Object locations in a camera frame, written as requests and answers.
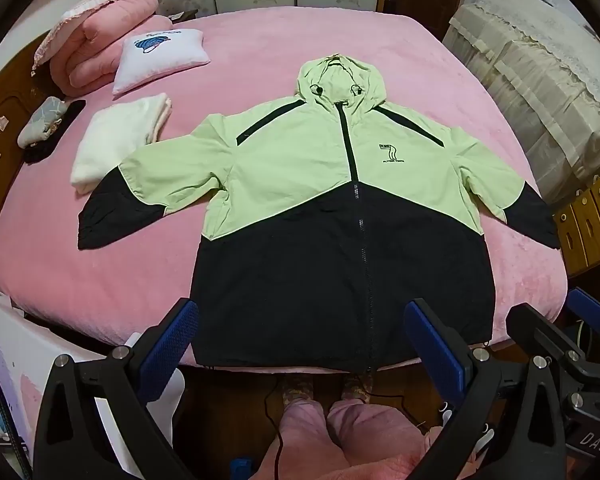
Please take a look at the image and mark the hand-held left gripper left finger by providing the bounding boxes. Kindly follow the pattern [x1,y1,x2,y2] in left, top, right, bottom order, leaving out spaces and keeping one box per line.
[32,298,200,480]

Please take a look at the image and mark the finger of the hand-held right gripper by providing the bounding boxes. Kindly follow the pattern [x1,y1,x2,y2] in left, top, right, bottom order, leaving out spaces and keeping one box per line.
[567,287,600,336]
[506,305,588,368]

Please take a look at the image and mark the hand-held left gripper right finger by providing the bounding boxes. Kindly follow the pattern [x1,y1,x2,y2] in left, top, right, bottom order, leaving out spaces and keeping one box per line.
[404,298,568,480]

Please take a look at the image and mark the green and black hooded jacket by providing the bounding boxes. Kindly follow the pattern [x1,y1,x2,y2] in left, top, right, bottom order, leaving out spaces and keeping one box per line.
[77,52,561,368]

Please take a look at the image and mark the patterned slipper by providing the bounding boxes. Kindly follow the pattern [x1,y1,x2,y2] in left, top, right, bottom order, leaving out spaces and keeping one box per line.
[280,374,322,411]
[339,374,377,406]

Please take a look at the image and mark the wooden drawer cabinet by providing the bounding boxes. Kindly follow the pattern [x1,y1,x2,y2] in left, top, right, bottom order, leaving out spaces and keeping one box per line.
[552,170,600,278]

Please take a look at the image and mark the person's legs in pink pants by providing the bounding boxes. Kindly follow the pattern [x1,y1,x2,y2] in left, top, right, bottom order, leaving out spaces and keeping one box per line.
[262,400,481,480]

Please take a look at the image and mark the white plastic furniture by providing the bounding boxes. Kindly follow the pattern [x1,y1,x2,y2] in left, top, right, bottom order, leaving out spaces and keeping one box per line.
[0,285,181,461]

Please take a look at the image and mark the folded white towel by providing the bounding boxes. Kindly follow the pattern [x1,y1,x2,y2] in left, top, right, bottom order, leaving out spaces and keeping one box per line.
[70,92,173,195]

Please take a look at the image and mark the black cloth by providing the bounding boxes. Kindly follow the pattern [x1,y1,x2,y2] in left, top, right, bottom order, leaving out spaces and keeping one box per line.
[22,99,87,165]

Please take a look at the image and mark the cabinet with lace cover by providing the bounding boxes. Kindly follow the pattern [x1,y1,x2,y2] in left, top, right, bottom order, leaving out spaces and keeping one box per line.
[442,0,600,191]

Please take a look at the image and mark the small floral pouch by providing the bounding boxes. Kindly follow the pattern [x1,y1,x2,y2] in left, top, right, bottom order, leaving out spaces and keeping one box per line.
[17,96,71,148]

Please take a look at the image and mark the wooden headboard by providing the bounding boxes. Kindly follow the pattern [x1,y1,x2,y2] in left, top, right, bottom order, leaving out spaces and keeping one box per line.
[0,35,51,216]

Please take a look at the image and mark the white pillow with blue print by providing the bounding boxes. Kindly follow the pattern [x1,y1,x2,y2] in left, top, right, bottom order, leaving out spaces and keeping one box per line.
[112,27,212,96]

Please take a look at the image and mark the pink bed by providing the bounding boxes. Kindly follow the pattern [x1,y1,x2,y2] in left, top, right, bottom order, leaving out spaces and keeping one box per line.
[0,5,568,376]

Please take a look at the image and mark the folded pink quilt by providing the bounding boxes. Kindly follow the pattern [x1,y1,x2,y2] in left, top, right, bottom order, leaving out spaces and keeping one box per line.
[32,0,173,98]

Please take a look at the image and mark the black cable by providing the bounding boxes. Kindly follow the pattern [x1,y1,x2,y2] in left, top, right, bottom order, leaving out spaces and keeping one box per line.
[264,379,301,480]

